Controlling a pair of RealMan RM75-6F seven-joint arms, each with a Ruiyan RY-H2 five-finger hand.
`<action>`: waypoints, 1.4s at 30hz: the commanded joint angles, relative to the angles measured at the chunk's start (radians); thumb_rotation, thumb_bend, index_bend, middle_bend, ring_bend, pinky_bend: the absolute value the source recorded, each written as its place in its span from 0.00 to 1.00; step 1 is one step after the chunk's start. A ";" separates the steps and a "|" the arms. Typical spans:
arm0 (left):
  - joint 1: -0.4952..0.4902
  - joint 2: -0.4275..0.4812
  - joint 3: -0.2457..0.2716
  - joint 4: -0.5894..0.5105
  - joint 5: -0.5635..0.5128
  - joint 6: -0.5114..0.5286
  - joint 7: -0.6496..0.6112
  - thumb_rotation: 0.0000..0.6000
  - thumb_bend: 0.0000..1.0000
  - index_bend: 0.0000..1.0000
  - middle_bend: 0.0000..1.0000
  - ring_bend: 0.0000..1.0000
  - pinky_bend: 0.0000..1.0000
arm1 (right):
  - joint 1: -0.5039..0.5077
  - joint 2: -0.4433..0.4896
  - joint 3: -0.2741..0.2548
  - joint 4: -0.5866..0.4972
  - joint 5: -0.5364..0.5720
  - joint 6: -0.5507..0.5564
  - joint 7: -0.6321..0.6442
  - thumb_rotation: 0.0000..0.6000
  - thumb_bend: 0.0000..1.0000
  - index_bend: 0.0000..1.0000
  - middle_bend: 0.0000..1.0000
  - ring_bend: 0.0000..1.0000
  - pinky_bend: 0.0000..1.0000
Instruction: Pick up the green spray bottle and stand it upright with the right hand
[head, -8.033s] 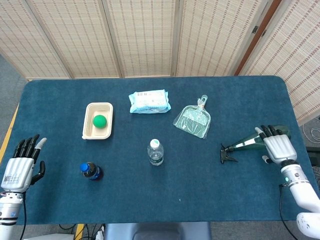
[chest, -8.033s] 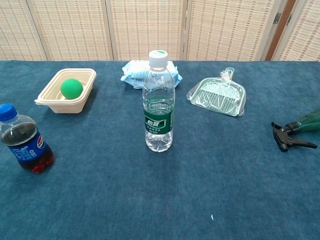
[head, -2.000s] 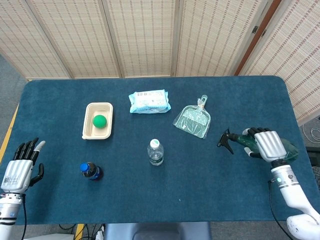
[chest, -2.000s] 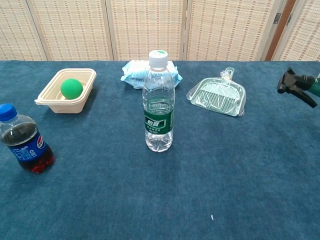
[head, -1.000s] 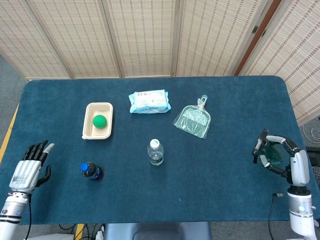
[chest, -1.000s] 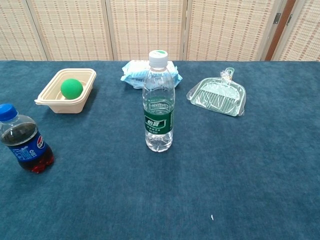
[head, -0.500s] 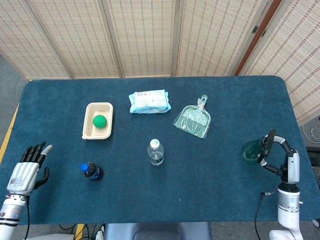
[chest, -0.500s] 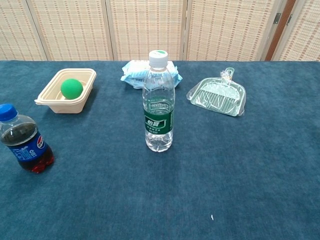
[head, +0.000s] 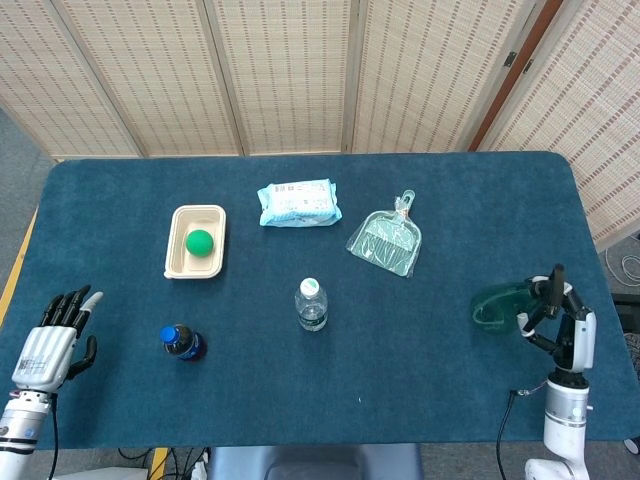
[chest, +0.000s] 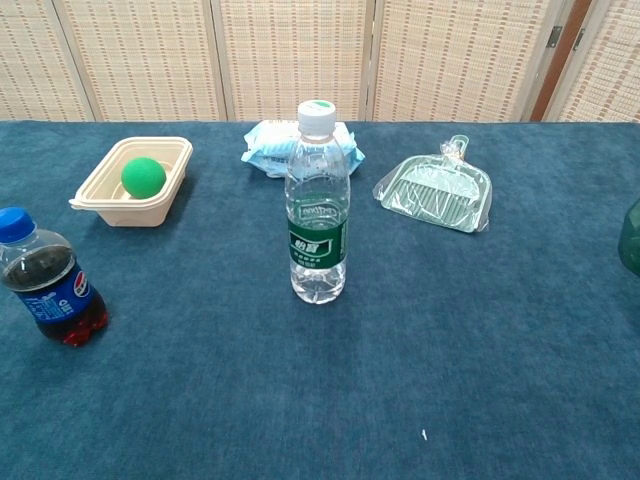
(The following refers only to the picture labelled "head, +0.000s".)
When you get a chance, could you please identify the black floor cables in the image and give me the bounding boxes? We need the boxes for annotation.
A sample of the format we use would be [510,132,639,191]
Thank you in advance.
[117,447,209,480]

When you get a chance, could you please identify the mint dustpan brush set wrapped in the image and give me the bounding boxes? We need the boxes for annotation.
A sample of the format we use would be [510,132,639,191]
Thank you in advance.
[346,189,423,279]

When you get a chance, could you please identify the green spray bottle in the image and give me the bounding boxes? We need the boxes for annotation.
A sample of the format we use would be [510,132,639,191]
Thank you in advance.
[471,263,566,335]

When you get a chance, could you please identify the clear water bottle green label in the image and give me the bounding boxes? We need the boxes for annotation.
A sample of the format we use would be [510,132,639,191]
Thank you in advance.
[294,276,329,332]

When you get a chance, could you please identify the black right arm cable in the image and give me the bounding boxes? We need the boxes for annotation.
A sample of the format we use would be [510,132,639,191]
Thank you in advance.
[495,388,549,480]

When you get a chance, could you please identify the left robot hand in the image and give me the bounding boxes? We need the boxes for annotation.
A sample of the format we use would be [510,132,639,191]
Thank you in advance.
[10,284,105,392]

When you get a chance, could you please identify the white floor cable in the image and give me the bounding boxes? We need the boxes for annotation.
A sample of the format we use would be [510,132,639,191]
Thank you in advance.
[604,244,640,289]

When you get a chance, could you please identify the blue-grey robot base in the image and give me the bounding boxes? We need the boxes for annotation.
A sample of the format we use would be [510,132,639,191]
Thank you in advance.
[207,443,424,480]

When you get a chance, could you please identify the wide bamboo folding screen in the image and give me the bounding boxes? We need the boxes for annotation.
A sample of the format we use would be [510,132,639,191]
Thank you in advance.
[0,0,551,160]

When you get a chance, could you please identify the brown wooden post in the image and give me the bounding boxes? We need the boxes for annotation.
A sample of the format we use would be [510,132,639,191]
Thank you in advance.
[468,0,565,151]

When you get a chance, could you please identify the yellow floor tape strip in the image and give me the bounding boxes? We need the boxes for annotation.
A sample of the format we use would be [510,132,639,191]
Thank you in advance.
[148,447,171,480]
[0,204,39,326]

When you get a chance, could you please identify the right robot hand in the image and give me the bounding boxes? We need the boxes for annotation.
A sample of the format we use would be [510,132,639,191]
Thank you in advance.
[517,274,598,374]

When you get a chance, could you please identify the blue wet wipes pack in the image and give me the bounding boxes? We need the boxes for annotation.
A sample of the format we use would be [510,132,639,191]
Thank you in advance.
[256,180,344,228]

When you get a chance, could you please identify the white box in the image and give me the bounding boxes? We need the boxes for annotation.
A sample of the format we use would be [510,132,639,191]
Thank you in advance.
[54,465,151,480]

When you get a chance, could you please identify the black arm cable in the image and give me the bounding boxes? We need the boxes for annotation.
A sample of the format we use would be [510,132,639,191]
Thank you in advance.
[495,388,549,480]
[47,394,60,480]

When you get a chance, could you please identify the small Pepsi cola bottle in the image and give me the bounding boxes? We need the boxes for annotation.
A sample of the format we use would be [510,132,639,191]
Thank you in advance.
[159,323,208,363]

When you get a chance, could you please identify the beige rectangular food container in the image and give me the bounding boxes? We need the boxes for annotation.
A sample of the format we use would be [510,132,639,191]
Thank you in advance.
[163,204,230,280]

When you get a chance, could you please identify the black bag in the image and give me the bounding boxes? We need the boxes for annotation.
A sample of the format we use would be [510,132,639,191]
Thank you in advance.
[613,292,640,374]

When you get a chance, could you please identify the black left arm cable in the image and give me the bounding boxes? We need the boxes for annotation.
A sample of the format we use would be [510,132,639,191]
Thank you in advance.
[47,394,60,480]

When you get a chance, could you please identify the green ball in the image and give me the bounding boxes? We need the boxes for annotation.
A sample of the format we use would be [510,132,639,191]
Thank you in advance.
[185,229,215,258]

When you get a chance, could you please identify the narrow bamboo folding screen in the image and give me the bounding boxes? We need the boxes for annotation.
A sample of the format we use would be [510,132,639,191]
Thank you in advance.
[477,0,640,251]

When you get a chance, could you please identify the blue felt table cover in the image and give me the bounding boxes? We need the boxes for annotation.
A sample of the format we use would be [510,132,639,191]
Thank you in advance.
[9,151,639,451]

